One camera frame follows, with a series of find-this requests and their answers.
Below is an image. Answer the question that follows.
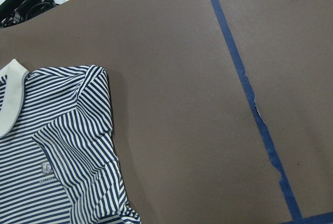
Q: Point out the blue white striped polo shirt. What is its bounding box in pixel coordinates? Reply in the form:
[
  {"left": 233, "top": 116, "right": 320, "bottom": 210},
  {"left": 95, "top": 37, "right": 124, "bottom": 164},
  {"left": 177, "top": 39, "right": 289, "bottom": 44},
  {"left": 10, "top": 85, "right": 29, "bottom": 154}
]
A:
[{"left": 1, "top": 60, "right": 141, "bottom": 223}]

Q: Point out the black tool on table edge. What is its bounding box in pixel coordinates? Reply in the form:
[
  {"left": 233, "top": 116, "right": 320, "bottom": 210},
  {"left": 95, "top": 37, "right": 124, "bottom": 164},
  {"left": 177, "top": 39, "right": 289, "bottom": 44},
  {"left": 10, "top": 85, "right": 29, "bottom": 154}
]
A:
[{"left": 1, "top": 0, "right": 58, "bottom": 29}]

